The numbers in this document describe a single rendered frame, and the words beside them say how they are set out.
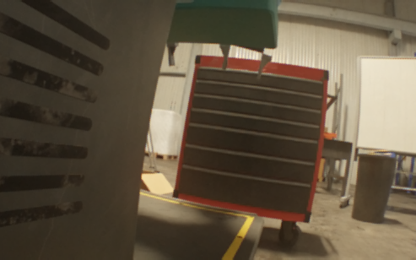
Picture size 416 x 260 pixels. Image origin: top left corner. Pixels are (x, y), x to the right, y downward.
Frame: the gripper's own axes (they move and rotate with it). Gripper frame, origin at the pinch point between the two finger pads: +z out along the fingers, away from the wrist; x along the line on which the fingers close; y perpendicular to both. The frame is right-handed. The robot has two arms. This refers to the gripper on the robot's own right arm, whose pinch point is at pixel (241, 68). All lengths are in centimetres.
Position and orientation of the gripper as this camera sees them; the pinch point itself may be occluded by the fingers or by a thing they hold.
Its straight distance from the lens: 106.8
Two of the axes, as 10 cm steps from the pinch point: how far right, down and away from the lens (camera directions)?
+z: -2.0, 9.1, 3.7
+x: 9.6, 2.6, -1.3
